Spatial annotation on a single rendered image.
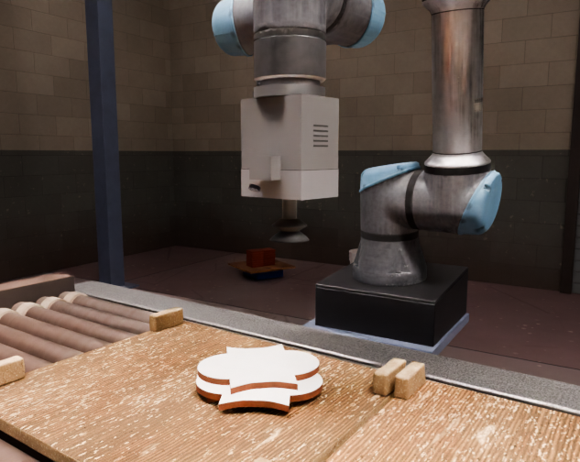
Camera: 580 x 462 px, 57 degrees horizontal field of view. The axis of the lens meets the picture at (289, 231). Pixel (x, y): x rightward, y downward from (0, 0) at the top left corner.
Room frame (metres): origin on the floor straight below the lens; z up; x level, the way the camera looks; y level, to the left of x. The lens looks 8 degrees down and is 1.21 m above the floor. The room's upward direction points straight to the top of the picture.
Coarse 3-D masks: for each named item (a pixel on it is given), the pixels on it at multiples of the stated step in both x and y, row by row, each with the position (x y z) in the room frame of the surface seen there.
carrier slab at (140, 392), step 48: (144, 336) 0.79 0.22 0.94; (192, 336) 0.79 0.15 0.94; (240, 336) 0.79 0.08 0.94; (48, 384) 0.62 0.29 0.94; (96, 384) 0.62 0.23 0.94; (144, 384) 0.62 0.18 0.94; (192, 384) 0.62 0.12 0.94; (336, 384) 0.62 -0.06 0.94; (48, 432) 0.51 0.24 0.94; (96, 432) 0.51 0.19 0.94; (144, 432) 0.51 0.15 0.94; (192, 432) 0.51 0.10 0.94; (240, 432) 0.51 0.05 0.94; (288, 432) 0.51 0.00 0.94; (336, 432) 0.51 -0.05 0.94
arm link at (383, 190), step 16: (368, 176) 1.04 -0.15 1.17; (384, 176) 1.02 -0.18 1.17; (400, 176) 1.02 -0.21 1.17; (416, 176) 1.01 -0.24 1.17; (368, 192) 1.04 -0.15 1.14; (384, 192) 1.02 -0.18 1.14; (400, 192) 1.00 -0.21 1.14; (368, 208) 1.04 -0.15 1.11; (384, 208) 1.02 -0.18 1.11; (400, 208) 1.00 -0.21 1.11; (368, 224) 1.04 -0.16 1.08; (384, 224) 1.02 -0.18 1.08; (400, 224) 1.02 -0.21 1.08
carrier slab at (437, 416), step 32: (384, 416) 0.54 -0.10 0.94; (416, 416) 0.54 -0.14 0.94; (448, 416) 0.54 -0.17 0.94; (480, 416) 0.54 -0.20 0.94; (512, 416) 0.54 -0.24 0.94; (544, 416) 0.54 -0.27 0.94; (576, 416) 0.54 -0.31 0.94; (352, 448) 0.47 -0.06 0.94; (384, 448) 0.47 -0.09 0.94; (416, 448) 0.47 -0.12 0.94; (448, 448) 0.47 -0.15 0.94; (480, 448) 0.47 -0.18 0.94; (512, 448) 0.47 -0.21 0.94; (544, 448) 0.47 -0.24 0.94; (576, 448) 0.47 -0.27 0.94
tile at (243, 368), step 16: (240, 352) 0.66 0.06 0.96; (256, 352) 0.66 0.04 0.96; (272, 352) 0.66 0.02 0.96; (288, 352) 0.66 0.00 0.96; (304, 352) 0.66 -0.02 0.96; (208, 368) 0.60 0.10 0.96; (224, 368) 0.60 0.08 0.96; (240, 368) 0.60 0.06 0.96; (256, 368) 0.60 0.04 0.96; (272, 368) 0.60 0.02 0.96; (288, 368) 0.60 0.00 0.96; (304, 368) 0.60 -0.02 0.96; (224, 384) 0.58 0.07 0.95; (240, 384) 0.56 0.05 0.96; (256, 384) 0.57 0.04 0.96; (272, 384) 0.57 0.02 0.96; (288, 384) 0.57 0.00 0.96
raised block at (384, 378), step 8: (392, 360) 0.63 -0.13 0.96; (400, 360) 0.63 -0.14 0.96; (384, 368) 0.60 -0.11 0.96; (392, 368) 0.60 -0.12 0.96; (400, 368) 0.62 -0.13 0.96; (376, 376) 0.59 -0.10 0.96; (384, 376) 0.58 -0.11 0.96; (392, 376) 0.60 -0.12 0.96; (376, 384) 0.59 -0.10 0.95; (384, 384) 0.58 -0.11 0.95; (392, 384) 0.60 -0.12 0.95; (376, 392) 0.59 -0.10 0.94; (384, 392) 0.58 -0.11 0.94
